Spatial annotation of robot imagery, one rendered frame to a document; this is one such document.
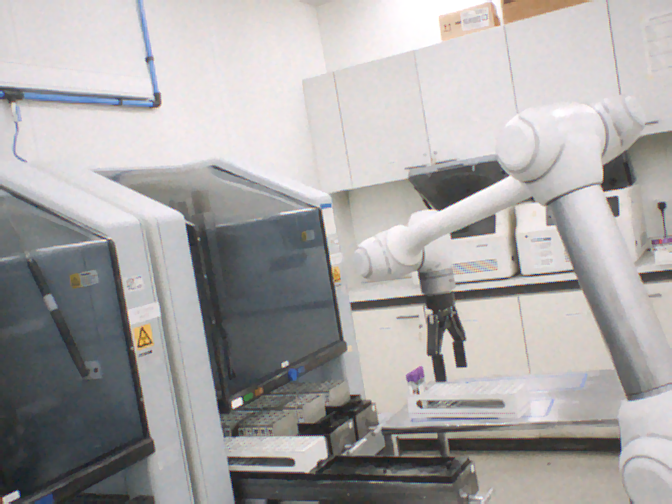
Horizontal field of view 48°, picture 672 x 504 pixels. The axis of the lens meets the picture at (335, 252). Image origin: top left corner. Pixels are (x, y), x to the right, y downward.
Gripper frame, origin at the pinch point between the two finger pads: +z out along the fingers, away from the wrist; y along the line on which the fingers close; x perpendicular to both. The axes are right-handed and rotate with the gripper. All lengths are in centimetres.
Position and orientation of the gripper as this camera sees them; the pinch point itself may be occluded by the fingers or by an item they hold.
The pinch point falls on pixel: (451, 370)
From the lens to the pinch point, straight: 200.4
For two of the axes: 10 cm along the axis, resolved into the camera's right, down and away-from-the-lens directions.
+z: 1.7, 9.8, 0.5
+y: 5.2, -1.3, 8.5
